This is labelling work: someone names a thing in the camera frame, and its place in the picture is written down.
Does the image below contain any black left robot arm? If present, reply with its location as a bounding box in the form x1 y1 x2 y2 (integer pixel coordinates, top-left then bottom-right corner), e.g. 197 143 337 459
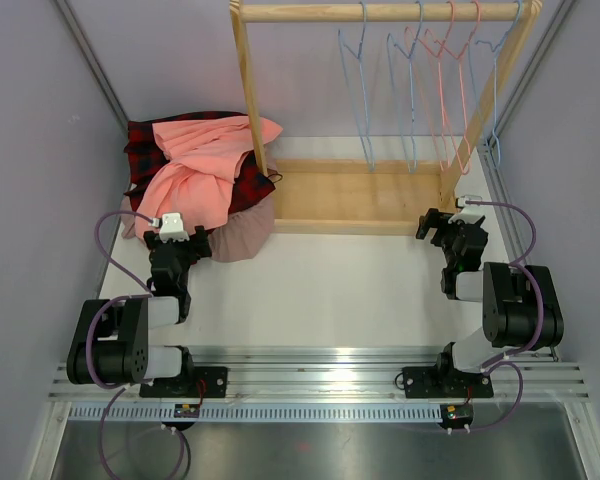
67 226 211 389

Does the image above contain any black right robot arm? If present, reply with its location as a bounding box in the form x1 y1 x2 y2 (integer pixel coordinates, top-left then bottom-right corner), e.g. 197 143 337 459
403 208 564 398

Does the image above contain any mauve pleated skirt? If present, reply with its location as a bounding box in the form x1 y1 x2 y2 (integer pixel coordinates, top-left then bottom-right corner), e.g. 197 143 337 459
119 158 280 263

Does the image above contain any red black plaid skirt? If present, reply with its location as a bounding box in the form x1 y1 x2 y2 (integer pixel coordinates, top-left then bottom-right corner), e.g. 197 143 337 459
124 111 275 214

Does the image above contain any pink fabric garment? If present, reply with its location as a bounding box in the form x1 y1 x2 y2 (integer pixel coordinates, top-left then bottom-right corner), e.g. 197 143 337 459
125 111 275 233

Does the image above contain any wooden clothes rack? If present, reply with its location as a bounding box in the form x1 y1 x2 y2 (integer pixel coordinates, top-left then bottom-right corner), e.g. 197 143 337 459
229 1 543 235

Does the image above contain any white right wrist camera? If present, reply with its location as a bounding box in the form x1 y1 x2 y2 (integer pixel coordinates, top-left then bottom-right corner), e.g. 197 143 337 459
448 195 485 225

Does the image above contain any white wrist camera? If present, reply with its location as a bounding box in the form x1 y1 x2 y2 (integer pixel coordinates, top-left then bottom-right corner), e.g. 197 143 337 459
158 212 189 243
448 195 485 225

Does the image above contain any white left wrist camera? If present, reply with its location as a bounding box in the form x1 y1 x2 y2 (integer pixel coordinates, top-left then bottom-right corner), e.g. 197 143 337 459
158 212 189 243

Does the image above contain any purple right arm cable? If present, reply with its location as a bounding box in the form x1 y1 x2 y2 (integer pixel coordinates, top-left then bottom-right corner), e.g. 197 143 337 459
397 199 546 435

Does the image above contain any blue wire hanger far left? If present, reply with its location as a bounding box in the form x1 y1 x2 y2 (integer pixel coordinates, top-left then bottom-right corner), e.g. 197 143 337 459
337 1 376 173

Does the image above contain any blue wire hanger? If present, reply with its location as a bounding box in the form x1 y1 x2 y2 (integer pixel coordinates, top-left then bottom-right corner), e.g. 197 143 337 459
386 1 424 174
337 1 376 173
467 0 523 168

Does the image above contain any blue wire hanger far right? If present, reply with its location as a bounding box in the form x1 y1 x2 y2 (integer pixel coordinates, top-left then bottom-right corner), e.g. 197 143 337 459
467 0 523 168

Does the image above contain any aluminium mounting rail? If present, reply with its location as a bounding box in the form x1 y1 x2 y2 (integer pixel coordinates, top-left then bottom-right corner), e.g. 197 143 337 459
47 347 592 404

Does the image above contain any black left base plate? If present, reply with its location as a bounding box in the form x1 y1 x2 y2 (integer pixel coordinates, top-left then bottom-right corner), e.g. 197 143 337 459
139 366 229 399

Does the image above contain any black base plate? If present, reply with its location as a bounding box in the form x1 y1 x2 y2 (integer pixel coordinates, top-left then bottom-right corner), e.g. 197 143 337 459
402 367 494 399
139 366 229 399

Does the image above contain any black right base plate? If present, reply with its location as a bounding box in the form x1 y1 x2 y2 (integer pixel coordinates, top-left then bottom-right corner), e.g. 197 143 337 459
402 367 494 399

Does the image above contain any pink wire hanger right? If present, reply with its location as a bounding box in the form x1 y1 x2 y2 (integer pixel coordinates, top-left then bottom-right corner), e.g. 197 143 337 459
431 1 482 176

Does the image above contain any pink wire hanger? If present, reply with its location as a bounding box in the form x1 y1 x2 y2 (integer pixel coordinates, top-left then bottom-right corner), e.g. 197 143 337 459
403 1 455 171
431 1 482 176

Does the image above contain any pink wire hanger left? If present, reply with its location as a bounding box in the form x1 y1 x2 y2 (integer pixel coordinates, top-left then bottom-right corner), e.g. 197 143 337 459
403 1 455 171

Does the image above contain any slotted grey cable duct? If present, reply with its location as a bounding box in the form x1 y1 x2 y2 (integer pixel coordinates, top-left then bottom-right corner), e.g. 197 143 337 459
69 402 442 423

